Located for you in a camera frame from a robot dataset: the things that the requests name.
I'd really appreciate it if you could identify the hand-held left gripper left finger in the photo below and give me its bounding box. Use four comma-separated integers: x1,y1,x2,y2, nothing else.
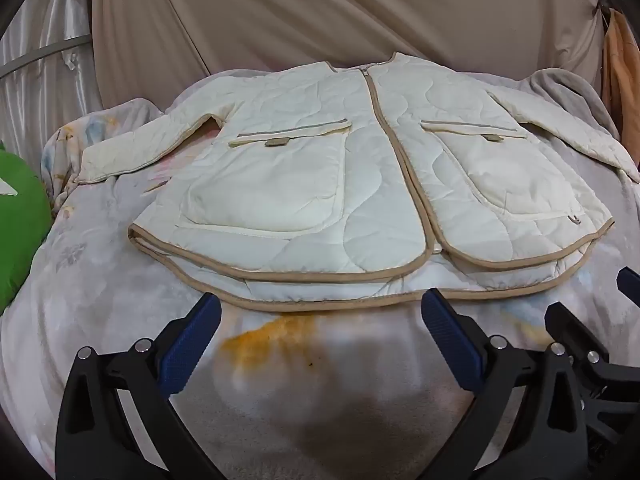
55,291,223,480

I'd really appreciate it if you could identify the beige backdrop curtain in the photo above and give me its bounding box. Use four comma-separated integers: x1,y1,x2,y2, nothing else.
89,0,618,107

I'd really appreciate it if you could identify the orange towel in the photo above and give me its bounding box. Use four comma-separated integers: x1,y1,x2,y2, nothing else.
600,7,640,167

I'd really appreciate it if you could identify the cream quilted jacket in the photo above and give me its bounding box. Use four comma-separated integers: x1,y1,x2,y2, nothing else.
74,51,640,307

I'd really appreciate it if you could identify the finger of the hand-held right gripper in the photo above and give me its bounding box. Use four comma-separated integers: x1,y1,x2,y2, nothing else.
616,266,640,309
544,301,640,443

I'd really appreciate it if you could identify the green pillow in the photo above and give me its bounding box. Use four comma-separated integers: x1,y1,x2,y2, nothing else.
0,142,54,312

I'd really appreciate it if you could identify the silver satin curtain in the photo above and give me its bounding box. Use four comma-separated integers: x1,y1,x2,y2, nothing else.
0,0,103,161

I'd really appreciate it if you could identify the grey floral blanket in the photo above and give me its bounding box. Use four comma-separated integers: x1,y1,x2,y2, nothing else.
0,66,640,480

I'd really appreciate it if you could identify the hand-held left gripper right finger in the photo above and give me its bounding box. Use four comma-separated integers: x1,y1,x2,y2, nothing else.
421,288,589,480

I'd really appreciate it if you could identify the grey metal rail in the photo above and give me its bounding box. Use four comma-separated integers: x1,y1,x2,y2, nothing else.
0,35,92,79

